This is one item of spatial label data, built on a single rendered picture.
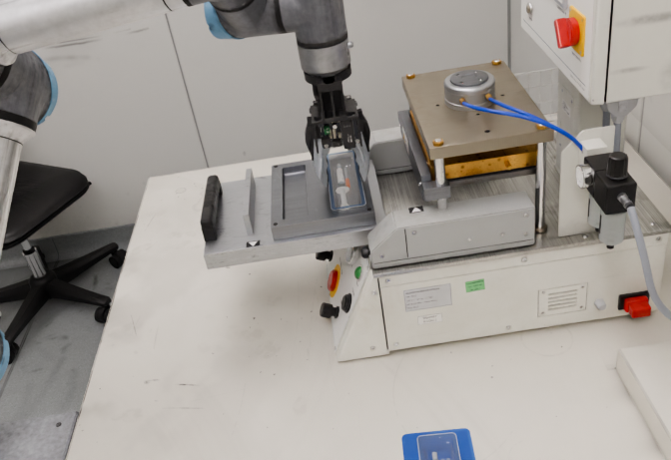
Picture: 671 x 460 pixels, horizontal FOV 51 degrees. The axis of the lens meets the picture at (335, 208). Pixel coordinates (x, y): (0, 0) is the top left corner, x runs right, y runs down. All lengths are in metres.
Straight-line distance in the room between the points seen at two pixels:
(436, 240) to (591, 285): 0.27
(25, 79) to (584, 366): 0.95
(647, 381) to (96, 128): 2.20
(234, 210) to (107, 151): 1.67
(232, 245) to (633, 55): 0.64
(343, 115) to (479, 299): 0.37
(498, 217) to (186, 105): 1.82
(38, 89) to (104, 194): 1.81
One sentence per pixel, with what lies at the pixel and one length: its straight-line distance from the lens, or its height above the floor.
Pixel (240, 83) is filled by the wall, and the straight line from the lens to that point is 2.67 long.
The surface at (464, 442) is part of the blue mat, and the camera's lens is 1.09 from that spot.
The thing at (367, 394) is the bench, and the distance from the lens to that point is 1.15.
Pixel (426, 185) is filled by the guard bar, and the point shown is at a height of 1.04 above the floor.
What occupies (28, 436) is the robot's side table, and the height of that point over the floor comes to 0.75.
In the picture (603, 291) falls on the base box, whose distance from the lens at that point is 1.22.
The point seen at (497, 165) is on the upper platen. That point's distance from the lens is 1.10.
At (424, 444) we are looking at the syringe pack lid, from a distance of 1.06.
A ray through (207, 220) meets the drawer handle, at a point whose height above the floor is 1.01.
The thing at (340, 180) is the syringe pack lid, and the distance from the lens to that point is 1.18.
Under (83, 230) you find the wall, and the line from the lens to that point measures 3.07.
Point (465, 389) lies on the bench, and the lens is 1.15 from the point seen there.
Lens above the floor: 1.61
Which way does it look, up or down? 33 degrees down
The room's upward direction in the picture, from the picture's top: 10 degrees counter-clockwise
